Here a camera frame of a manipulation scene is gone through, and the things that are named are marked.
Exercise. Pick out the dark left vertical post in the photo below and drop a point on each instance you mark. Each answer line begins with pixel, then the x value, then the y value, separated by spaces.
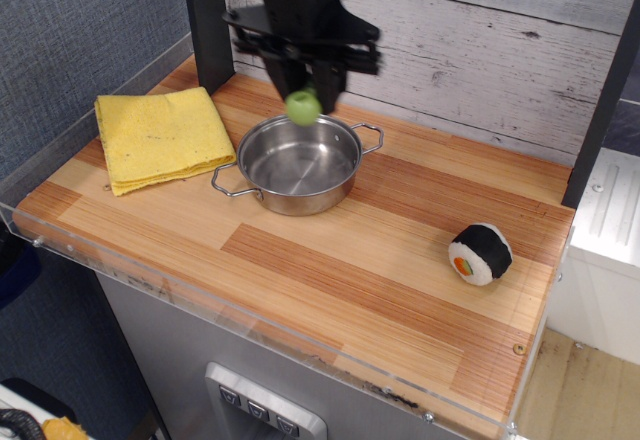
pixel 211 43

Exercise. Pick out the white appliance with grooves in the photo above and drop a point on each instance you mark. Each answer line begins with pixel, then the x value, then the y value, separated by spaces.
pixel 596 298

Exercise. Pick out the grey dispenser button panel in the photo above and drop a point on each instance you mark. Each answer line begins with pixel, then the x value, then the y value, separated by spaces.
pixel 248 410

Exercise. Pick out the clear acrylic table guard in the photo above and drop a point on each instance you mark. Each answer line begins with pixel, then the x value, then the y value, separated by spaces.
pixel 355 314

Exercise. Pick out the dark right vertical post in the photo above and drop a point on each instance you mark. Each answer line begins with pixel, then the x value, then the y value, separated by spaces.
pixel 619 70

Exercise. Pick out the dark vertical post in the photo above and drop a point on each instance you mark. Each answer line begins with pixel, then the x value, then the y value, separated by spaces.
pixel 211 43
pixel 619 70

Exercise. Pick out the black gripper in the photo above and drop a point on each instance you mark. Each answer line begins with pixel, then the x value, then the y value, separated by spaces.
pixel 321 32

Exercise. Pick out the green handled grey spatula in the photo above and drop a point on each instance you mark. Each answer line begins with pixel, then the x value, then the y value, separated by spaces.
pixel 303 106

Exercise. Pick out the plush sushi roll toy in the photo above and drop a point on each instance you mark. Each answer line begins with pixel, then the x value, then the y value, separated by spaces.
pixel 480 254

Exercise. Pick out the stainless steel pot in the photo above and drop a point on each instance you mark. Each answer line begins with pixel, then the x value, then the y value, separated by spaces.
pixel 301 170

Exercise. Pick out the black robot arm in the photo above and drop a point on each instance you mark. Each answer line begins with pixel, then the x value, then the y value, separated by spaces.
pixel 307 43

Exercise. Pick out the yellow folded cloth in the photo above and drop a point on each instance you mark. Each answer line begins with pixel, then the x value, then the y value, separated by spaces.
pixel 153 139

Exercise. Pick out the yellow black object bottom left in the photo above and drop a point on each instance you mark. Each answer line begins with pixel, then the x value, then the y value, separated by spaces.
pixel 20 424

